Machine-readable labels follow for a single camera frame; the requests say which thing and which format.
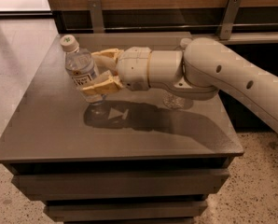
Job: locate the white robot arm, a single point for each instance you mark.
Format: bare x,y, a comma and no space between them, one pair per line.
198,71

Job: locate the blue label tea bottle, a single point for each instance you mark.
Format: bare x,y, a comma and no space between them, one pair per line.
80,67

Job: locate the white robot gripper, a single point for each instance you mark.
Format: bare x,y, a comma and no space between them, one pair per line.
133,67

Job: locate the metal wall bracket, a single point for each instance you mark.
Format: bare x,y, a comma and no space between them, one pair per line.
96,16
225,28

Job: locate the left metal wall bracket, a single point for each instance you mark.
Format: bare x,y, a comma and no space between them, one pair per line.
96,16

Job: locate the grey drawer cabinet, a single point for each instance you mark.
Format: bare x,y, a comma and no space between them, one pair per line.
130,160

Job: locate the horizontal metal rail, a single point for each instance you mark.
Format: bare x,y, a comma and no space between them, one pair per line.
196,29

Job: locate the right metal wall bracket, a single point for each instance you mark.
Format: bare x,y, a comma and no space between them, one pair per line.
225,28

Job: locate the grey side ledge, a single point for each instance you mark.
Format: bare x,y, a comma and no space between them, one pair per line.
244,38

